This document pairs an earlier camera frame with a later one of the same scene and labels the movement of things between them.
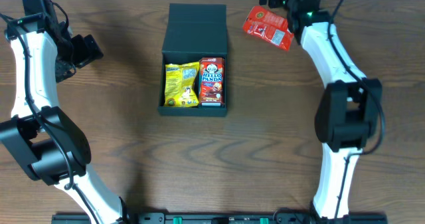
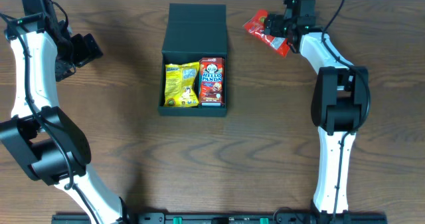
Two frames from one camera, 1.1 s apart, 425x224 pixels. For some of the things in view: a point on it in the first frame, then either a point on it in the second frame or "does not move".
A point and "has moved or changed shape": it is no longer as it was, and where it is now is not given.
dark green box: x=193 y=30 does not move
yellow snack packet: x=179 y=81 does not move
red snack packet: x=268 y=26 has moved or changed shape
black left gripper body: x=82 y=56 does not move
